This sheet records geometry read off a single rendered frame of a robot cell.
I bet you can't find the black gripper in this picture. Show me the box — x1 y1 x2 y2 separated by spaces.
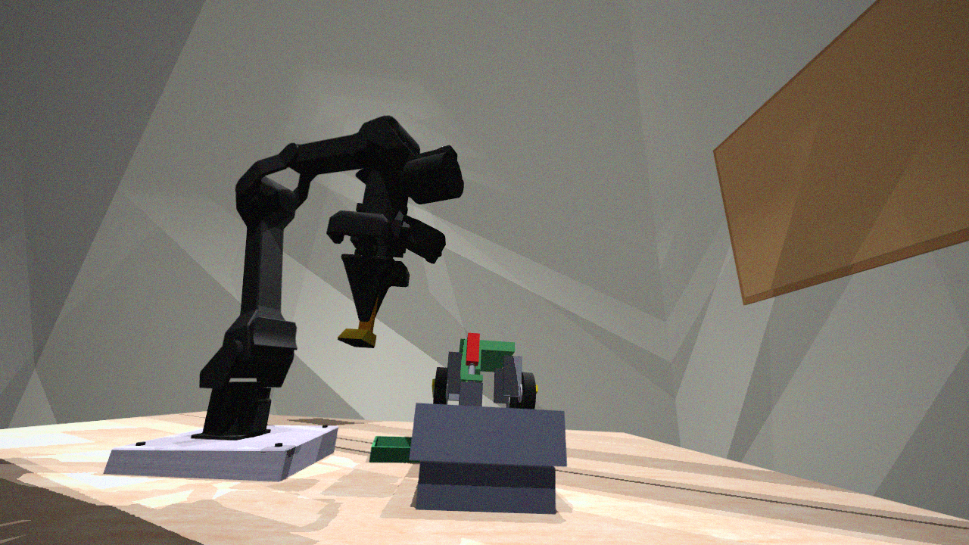
326 196 410 322

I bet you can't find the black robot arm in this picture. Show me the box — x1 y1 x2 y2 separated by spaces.
190 115 464 441

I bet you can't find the green wheeled trolley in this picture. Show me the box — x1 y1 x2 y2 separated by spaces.
432 339 538 410

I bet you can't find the yellow wedge chock with orange handle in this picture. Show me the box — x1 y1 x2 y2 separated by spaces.
338 295 379 348

